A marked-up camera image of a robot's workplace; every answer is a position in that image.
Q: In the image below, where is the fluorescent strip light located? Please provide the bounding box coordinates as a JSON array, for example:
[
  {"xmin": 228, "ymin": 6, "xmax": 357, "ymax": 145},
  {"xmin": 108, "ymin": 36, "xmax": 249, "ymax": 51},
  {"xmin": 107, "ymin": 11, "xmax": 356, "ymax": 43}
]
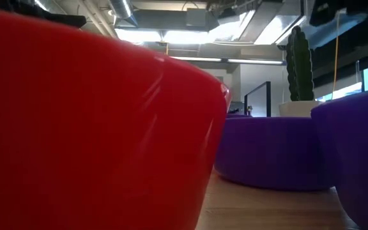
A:
[
  {"xmin": 171, "ymin": 56, "xmax": 223, "ymax": 63},
  {"xmin": 227, "ymin": 58, "xmax": 284, "ymax": 66}
]

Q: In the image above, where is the red plastic bowl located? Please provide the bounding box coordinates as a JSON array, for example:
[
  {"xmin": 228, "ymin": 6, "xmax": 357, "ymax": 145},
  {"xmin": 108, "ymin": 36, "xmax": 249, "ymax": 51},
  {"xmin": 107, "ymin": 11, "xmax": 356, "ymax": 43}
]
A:
[{"xmin": 0, "ymin": 6, "xmax": 232, "ymax": 230}]

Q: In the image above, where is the grey ceiling box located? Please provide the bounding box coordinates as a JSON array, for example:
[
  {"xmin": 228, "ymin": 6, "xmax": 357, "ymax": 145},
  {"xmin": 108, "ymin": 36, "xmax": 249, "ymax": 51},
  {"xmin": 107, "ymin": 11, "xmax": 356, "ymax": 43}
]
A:
[{"xmin": 185, "ymin": 8, "xmax": 208, "ymax": 28}]

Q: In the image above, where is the green cactus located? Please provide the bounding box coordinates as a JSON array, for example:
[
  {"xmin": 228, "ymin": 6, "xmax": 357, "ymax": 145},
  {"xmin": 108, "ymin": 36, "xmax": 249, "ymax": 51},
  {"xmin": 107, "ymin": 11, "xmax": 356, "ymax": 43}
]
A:
[{"xmin": 285, "ymin": 25, "xmax": 315, "ymax": 102}]

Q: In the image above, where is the wooden shelf black metal frame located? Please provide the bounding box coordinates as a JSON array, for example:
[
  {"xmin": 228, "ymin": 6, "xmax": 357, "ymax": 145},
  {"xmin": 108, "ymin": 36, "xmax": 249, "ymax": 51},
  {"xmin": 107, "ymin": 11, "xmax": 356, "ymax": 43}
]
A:
[{"xmin": 243, "ymin": 81, "xmax": 272, "ymax": 118}]

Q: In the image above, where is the silver ventilation duct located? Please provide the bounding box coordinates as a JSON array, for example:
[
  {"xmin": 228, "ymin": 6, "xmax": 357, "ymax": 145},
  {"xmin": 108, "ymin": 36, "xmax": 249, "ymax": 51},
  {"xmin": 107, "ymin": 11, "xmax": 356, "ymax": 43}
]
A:
[{"xmin": 109, "ymin": 0, "xmax": 139, "ymax": 27}]

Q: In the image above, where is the yellow hanging cable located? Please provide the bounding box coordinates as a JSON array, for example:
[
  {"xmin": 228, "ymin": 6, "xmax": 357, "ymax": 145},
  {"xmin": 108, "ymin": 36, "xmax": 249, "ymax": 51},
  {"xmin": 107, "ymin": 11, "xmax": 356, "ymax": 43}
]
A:
[{"xmin": 330, "ymin": 11, "xmax": 341, "ymax": 92}]

